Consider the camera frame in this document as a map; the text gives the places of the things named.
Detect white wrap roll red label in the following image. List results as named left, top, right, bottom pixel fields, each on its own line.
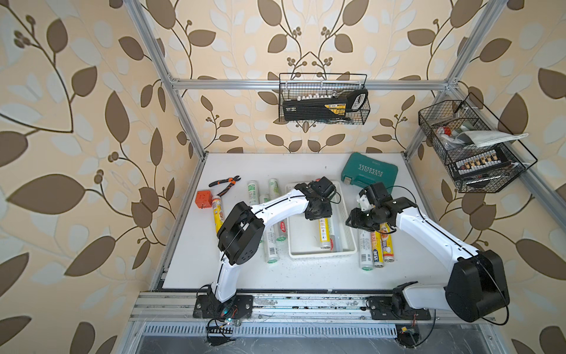
left=268, top=178, right=288, bottom=243

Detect white plastic basket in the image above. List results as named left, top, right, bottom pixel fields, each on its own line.
left=287, top=181, right=358, bottom=260

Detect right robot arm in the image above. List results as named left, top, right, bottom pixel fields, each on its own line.
left=346, top=182, right=510, bottom=322

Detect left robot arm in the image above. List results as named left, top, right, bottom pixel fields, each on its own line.
left=209, top=177, right=337, bottom=305

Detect white green wrap roll long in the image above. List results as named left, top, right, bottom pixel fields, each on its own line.
left=262, top=222, right=279, bottom=264

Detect green tool case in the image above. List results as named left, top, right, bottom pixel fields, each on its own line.
left=340, top=153, right=399, bottom=188

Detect black yellow tool box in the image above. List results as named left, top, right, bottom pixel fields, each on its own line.
left=279, top=88, right=370, bottom=124

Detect orange black pliers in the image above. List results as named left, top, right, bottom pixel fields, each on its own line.
left=208, top=175, right=241, bottom=197

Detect socket bit set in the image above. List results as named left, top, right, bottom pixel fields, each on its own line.
left=449, top=148, right=512, bottom=178

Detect red cube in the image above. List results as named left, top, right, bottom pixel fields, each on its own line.
left=195, top=190, right=213, bottom=209

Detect white paper bundle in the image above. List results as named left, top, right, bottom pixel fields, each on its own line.
left=455, top=131, right=528, bottom=148

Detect back wire basket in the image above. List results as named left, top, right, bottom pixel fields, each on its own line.
left=278, top=72, right=371, bottom=125

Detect wire basket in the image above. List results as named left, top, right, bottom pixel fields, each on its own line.
left=278, top=72, right=371, bottom=125
left=419, top=93, right=538, bottom=193

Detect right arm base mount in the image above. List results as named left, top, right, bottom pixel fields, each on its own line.
left=366, top=296, right=432, bottom=321

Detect right wire basket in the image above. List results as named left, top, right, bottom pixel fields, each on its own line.
left=419, top=93, right=538, bottom=193

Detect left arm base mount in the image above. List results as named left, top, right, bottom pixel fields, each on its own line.
left=192, top=294, right=254, bottom=320

